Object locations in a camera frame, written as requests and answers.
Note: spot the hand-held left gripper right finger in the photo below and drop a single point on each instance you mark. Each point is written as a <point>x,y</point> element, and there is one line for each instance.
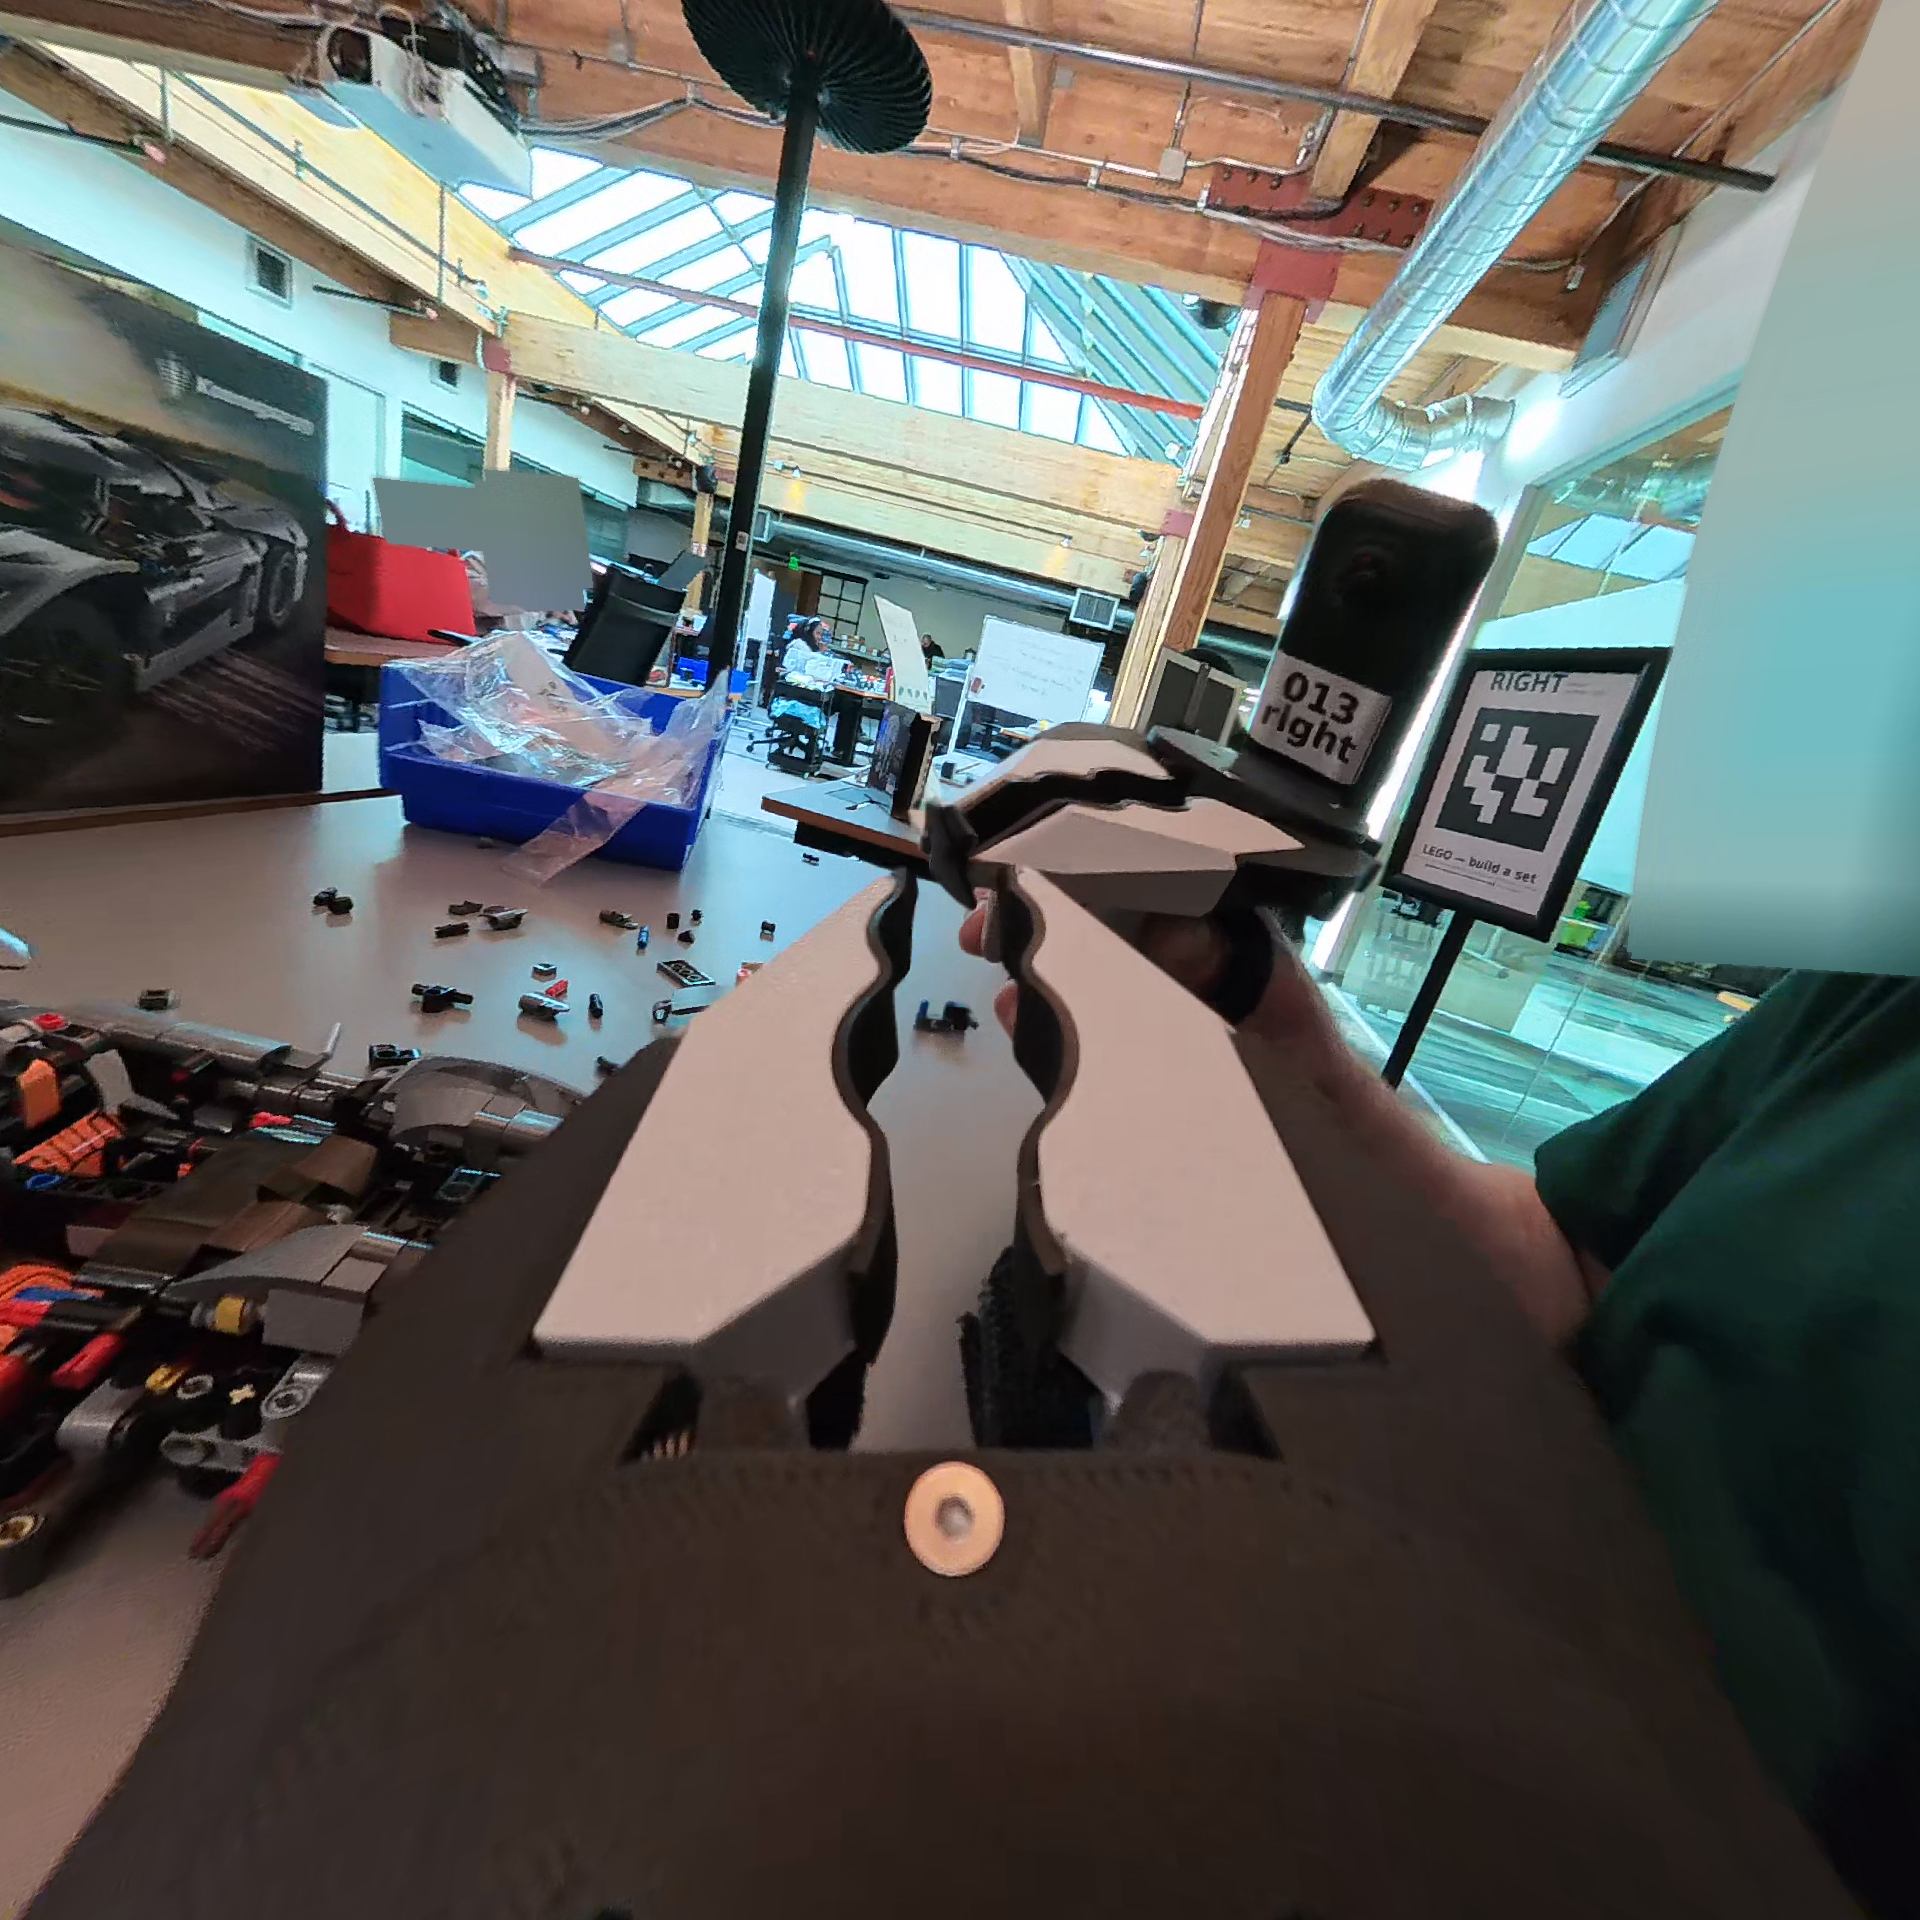
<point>1204,1201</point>

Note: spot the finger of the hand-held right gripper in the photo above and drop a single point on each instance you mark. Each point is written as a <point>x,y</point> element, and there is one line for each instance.
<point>1075,758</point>
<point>1127,858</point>

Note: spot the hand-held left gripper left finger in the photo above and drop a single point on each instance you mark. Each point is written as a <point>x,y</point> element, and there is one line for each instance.
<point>721,1184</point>

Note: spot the person's right forearm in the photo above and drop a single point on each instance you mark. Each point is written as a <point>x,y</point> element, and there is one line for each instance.
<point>1441,1184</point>

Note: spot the scattered small lego pieces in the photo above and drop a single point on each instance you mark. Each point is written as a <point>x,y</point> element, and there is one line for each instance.
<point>681,972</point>

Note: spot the grey lego car model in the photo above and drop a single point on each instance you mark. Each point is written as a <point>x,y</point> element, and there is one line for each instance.
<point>223,1201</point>

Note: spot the black lego set box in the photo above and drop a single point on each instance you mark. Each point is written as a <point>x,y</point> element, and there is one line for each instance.
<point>150,572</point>

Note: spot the person's right hand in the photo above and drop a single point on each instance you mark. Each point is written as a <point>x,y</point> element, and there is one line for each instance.
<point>1181,951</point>

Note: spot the white whiteboard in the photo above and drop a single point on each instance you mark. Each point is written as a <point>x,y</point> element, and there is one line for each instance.
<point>1039,680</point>

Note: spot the black framed sign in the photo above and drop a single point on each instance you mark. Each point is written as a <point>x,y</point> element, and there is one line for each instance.
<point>1531,781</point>

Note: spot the dark background desk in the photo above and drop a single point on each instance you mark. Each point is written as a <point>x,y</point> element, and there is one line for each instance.
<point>841,816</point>

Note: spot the black office chair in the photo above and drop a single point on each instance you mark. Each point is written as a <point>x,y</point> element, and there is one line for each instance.
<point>625,623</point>

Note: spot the blue plastic bin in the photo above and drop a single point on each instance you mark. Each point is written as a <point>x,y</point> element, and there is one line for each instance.
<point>452,787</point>

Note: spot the black pole with ribbed disc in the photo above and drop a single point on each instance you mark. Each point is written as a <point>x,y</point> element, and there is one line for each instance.
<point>770,378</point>

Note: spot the clear plastic bags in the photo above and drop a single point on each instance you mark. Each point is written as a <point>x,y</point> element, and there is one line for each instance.
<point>528,709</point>

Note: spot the red bag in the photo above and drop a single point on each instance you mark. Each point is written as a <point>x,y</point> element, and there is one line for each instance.
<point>399,587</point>

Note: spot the white ceiling projector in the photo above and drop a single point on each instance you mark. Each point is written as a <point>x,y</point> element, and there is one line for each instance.
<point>429,110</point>

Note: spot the wooden post with red bracket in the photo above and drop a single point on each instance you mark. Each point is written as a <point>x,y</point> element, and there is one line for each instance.
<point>1226,480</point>

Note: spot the silver air duct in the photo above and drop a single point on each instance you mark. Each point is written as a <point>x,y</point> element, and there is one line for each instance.
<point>1497,210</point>

